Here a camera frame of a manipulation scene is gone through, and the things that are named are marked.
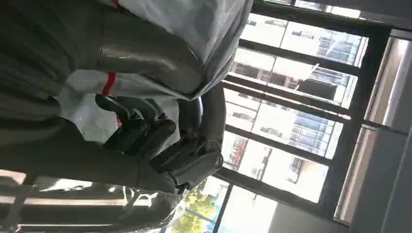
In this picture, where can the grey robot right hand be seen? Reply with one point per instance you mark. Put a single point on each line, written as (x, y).
(77, 160)

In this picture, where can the ribbed grey right arm sleeve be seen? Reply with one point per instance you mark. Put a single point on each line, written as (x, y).
(29, 64)

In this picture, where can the green tree outside window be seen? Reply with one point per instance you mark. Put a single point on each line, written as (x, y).
(199, 205)

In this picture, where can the dark window frame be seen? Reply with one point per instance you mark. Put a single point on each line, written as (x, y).
(370, 80)

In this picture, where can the silver metal window post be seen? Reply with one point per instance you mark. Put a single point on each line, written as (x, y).
(386, 83)

